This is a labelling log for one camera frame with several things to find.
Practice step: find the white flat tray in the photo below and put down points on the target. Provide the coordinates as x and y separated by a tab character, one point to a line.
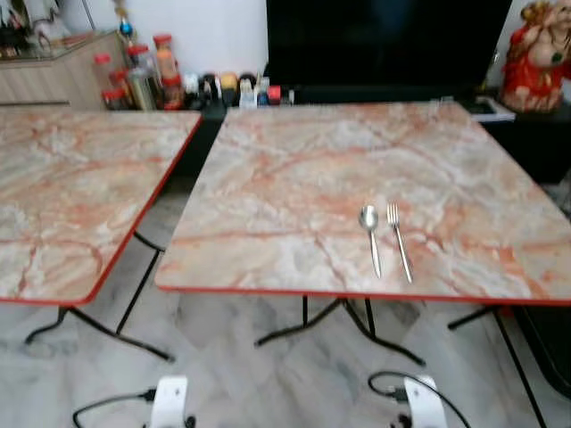
491	109

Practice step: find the black bulky object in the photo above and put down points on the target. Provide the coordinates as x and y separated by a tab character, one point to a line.
549	348

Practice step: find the red and gold figurine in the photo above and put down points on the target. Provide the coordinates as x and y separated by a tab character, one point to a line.
533	71

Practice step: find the silver metal fork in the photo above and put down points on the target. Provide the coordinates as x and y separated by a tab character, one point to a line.
399	239

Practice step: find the silver metal spoon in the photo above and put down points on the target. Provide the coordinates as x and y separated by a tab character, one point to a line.
368	218

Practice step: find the black flat television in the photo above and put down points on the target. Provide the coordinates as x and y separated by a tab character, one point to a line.
384	40

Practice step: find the marble pattern folding table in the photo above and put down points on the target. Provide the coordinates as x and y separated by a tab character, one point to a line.
62	196
294	178

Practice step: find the tall red-lidded jar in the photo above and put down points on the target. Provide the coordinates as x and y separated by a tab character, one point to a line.
165	58

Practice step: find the silver metal canister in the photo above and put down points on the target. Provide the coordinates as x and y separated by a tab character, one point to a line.
143	89

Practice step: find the blue and gold ornament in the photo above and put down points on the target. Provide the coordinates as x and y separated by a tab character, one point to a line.
124	25

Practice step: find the small red-lidded jar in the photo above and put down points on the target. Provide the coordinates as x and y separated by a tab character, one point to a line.
103	71

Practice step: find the light wooden cabinet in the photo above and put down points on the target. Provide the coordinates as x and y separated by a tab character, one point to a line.
53	80

